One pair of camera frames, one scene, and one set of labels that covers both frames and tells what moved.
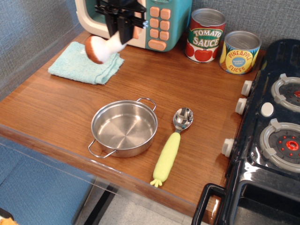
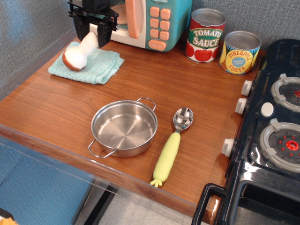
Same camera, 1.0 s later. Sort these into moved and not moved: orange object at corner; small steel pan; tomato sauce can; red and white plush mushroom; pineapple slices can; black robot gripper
Moved: black robot gripper; red and white plush mushroom
Not moved: tomato sauce can; small steel pan; pineapple slices can; orange object at corner
